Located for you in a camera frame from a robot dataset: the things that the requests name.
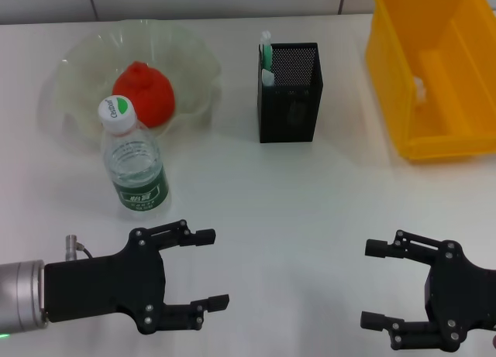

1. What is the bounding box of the mint green pen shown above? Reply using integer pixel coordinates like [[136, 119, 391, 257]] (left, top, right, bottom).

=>
[[260, 31, 275, 74]]

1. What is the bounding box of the pale green glass fruit plate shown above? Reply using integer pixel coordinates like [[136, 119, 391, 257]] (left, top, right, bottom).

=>
[[38, 19, 224, 145]]

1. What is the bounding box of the orange fruit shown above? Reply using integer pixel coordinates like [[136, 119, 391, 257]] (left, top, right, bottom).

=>
[[112, 61, 176, 129]]

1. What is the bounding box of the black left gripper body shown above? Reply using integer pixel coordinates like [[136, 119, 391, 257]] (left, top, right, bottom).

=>
[[43, 228, 167, 335]]

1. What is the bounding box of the black mesh pen holder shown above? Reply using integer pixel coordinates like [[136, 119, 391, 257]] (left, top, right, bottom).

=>
[[256, 42, 325, 144]]

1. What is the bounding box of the white paper ball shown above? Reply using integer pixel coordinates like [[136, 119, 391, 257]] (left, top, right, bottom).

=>
[[412, 76, 429, 105]]

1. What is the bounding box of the yellow plastic bin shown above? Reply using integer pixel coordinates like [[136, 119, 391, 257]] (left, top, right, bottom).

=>
[[363, 0, 496, 163]]

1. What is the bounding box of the clear green-label water bottle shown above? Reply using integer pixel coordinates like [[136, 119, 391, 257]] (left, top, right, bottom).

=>
[[97, 95, 172, 218]]

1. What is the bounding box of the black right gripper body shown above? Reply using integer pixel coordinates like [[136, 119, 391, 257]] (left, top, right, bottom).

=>
[[424, 239, 496, 352]]

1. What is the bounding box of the left gripper connector cable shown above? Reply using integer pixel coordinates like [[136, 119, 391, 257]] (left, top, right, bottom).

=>
[[64, 235, 95, 262]]

